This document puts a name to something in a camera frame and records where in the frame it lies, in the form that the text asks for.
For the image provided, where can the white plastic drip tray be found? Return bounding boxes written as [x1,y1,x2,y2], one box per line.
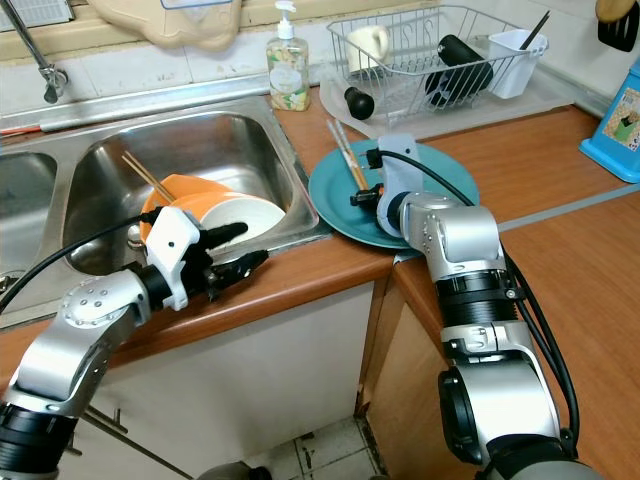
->
[317,62,583,138]

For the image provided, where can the black hanging kitchen utensil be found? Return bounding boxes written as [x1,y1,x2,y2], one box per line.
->
[595,0,640,53]

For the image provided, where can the orange plate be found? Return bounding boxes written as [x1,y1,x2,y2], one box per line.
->
[139,173,233,253]

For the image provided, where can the metal wire dish rack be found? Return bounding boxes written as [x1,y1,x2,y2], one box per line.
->
[325,5,553,113]

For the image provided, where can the beige plastic container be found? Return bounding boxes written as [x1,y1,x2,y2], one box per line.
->
[88,0,243,51]

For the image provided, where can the cream mug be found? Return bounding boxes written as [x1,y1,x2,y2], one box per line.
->
[347,25,391,74]

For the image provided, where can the wooden chopstick patterned end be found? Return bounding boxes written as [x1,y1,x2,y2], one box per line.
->
[333,118,371,191]
[327,120,363,189]

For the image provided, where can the teal plate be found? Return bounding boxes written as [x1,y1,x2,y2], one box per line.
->
[308,140,481,251]

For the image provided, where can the plain wooden chopstick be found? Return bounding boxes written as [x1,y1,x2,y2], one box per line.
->
[123,152,177,205]

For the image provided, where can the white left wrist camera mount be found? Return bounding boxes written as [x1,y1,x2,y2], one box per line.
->
[148,208,213,311]

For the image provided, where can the white ribbed bowl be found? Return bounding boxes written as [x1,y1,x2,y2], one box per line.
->
[198,194,289,248]

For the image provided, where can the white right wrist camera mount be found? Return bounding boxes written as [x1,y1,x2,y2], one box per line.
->
[376,133,429,241]

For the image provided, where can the white ribbed grate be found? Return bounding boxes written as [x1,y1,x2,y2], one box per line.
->
[8,0,77,29]

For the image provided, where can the black utensil handle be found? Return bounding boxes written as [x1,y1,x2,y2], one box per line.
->
[520,10,553,51]

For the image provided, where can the floral soap pump bottle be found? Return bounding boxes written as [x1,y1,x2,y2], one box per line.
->
[267,0,311,113]

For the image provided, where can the blue patterned box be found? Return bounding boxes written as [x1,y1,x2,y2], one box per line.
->
[578,85,640,184]

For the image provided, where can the metal faucet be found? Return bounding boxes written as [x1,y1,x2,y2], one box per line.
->
[0,0,67,106]

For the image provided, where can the white cabinet door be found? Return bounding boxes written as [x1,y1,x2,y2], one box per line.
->
[95,283,383,480]

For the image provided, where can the black bottle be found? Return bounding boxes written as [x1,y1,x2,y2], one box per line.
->
[424,34,497,109]

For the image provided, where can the stainless steel double sink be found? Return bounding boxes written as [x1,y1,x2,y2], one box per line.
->
[0,85,336,331]

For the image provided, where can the small black round grinder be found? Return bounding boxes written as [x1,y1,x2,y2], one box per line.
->
[344,87,377,121]

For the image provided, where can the brown wooden cabinet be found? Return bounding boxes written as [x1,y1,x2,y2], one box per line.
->
[355,255,491,480]

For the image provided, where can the thin red cable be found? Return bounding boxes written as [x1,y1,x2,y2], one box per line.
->
[0,124,53,138]

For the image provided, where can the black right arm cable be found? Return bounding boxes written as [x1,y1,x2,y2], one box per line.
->
[365,148,583,456]

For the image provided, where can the white plastic utensil holder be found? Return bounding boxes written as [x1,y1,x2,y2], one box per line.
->
[490,28,551,99]

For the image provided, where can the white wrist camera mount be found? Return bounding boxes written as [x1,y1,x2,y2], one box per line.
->
[148,208,213,311]
[376,133,429,241]

